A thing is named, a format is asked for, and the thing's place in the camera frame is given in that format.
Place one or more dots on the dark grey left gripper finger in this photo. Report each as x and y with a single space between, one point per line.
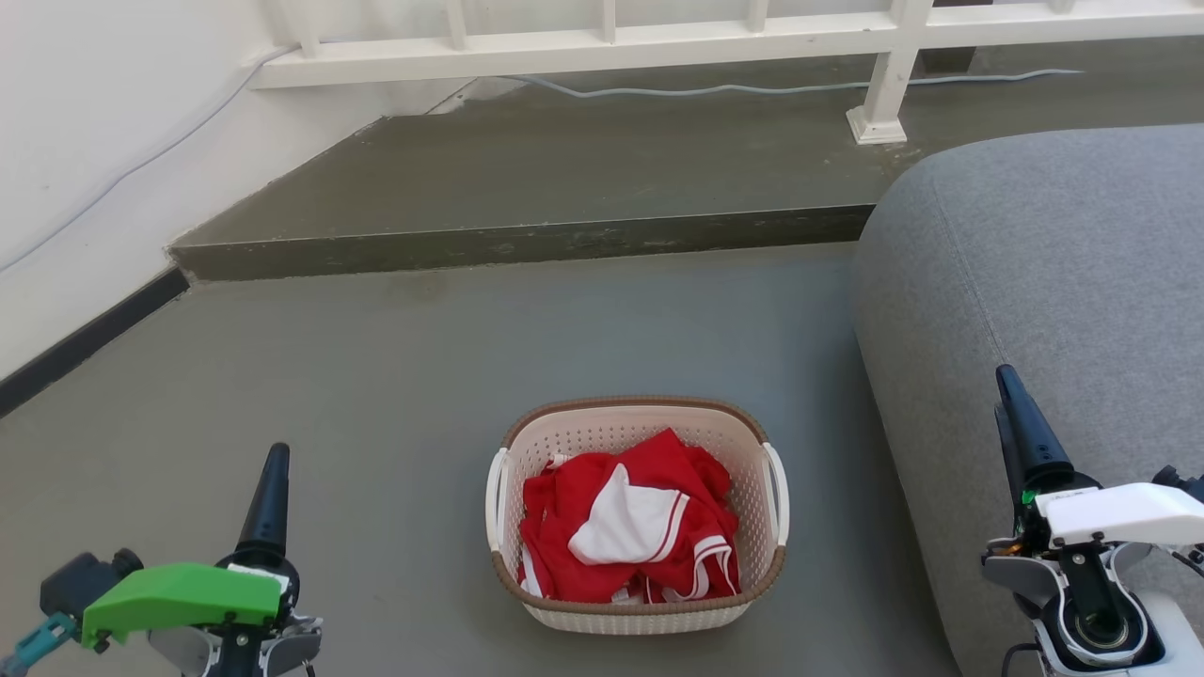
269 508

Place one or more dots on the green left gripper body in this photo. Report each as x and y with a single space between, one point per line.
179 592

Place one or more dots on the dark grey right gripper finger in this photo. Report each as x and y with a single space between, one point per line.
1006 461
1035 437

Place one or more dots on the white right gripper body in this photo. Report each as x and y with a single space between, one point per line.
1119 512

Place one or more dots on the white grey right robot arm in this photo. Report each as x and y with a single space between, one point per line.
1091 611

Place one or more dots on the cream perforated plastic laundry basket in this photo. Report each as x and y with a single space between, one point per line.
640 418

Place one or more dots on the grey fabric sofa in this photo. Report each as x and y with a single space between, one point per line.
1053 273

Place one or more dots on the black skirting board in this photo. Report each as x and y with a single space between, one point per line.
85 338

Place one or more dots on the red and white garment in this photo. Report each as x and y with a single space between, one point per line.
625 527

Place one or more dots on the white wooden railing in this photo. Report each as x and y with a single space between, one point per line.
602 45

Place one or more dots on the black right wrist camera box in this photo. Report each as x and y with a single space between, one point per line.
1183 481

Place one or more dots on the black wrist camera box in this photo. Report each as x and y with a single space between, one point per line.
85 581
1183 481

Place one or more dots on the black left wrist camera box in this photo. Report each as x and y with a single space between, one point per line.
85 581

